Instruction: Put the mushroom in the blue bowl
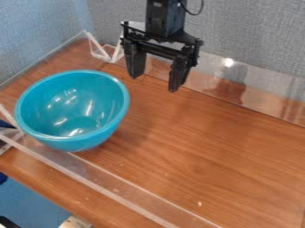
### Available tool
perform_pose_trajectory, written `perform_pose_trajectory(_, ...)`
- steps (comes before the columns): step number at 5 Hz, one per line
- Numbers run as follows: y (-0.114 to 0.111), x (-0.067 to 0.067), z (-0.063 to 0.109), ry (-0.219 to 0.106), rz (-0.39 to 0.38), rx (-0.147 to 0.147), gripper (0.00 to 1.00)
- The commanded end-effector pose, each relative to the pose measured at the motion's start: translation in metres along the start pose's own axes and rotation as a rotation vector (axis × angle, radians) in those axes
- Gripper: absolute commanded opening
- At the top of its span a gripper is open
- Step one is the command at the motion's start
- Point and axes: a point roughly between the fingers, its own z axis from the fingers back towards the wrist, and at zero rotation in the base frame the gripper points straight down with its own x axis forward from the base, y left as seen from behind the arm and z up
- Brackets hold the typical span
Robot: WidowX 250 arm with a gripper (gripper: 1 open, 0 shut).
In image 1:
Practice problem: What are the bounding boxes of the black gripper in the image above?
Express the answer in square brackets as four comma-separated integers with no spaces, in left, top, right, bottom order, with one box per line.
[120,20,203,93]

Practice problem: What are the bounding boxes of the blue bowl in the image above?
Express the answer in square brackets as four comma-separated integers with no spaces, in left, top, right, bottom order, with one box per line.
[14,69,129,152]

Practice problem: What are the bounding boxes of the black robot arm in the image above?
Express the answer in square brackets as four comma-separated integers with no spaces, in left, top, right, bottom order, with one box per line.
[120,0,203,93]

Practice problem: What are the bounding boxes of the clear acrylic back barrier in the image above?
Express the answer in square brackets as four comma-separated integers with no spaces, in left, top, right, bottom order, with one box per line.
[113,41,305,128]

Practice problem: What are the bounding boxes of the clear acrylic front barrier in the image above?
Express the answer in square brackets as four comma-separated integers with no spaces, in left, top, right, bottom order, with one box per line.
[0,103,223,228]

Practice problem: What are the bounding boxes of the clear acrylic triangle bracket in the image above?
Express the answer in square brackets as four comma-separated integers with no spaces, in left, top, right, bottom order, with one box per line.
[84,31,124,63]

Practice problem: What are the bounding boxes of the black cable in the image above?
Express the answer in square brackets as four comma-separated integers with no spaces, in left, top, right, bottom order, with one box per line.
[177,0,204,16]

